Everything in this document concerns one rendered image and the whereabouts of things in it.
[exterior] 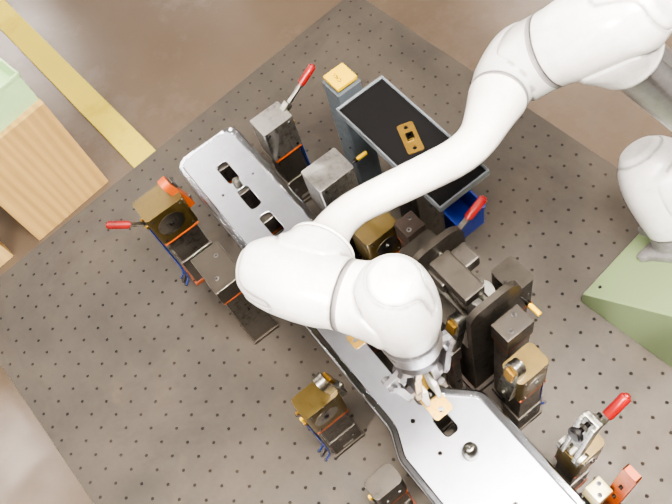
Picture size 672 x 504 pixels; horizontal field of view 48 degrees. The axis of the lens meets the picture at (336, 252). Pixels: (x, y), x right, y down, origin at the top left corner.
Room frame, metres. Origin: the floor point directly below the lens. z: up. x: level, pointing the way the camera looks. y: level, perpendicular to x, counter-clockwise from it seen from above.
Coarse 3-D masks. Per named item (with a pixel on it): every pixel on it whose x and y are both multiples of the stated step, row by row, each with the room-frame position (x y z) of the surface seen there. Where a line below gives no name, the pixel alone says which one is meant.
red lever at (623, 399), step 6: (618, 396) 0.29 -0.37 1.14; (624, 396) 0.29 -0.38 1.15; (630, 396) 0.28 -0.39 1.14; (612, 402) 0.29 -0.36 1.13; (618, 402) 0.28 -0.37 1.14; (624, 402) 0.28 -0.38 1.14; (606, 408) 0.28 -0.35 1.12; (612, 408) 0.28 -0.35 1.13; (618, 408) 0.27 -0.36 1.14; (606, 414) 0.27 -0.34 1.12; (612, 414) 0.27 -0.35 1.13; (606, 420) 0.27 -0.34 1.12; (570, 444) 0.26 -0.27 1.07; (570, 450) 0.25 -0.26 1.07; (576, 450) 0.25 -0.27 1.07
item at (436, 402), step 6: (426, 384) 0.41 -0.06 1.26; (432, 396) 0.38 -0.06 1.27; (444, 396) 0.38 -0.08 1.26; (432, 402) 0.37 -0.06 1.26; (438, 402) 0.37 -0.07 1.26; (444, 402) 0.37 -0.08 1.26; (426, 408) 0.37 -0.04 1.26; (432, 408) 0.36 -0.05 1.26; (438, 408) 0.36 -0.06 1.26; (444, 408) 0.36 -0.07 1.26; (450, 408) 0.35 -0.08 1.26; (432, 414) 0.36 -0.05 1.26; (438, 414) 0.35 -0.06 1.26; (444, 414) 0.35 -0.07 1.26
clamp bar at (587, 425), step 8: (584, 416) 0.27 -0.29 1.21; (592, 416) 0.26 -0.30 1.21; (600, 416) 0.26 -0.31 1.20; (576, 424) 0.27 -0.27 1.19; (584, 424) 0.26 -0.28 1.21; (592, 424) 0.25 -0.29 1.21; (600, 424) 0.25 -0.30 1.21; (568, 432) 0.25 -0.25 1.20; (576, 432) 0.25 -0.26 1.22; (584, 432) 0.25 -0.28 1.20; (592, 432) 0.24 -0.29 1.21; (568, 440) 0.26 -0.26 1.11; (576, 440) 0.24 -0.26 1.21; (584, 440) 0.24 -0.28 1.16; (592, 440) 0.24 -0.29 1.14; (560, 448) 0.26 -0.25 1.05; (584, 448) 0.23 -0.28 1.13; (576, 456) 0.23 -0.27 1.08
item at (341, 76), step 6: (336, 66) 1.25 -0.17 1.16; (342, 66) 1.24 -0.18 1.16; (330, 72) 1.24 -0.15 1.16; (336, 72) 1.23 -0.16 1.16; (342, 72) 1.23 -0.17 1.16; (348, 72) 1.22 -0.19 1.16; (324, 78) 1.23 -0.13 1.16; (330, 78) 1.22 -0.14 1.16; (336, 78) 1.22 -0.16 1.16; (342, 78) 1.21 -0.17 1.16; (348, 78) 1.20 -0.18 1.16; (354, 78) 1.20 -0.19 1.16; (330, 84) 1.21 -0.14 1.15; (336, 84) 1.20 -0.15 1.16; (342, 84) 1.19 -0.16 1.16; (348, 84) 1.19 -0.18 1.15; (336, 90) 1.19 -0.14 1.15
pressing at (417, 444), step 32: (192, 160) 1.28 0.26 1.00; (224, 160) 1.24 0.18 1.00; (256, 160) 1.20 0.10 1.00; (224, 192) 1.15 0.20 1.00; (256, 192) 1.11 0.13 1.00; (288, 192) 1.07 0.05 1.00; (224, 224) 1.06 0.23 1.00; (256, 224) 1.02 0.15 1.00; (288, 224) 0.99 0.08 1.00; (352, 352) 0.62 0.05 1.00; (384, 416) 0.46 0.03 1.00; (416, 416) 0.44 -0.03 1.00; (448, 416) 0.41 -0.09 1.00; (480, 416) 0.39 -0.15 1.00; (416, 448) 0.38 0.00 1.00; (448, 448) 0.35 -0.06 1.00; (480, 448) 0.33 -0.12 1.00; (512, 448) 0.31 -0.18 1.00; (416, 480) 0.32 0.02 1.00; (448, 480) 0.29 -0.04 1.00; (480, 480) 0.27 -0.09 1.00; (512, 480) 0.25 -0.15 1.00; (544, 480) 0.23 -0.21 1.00
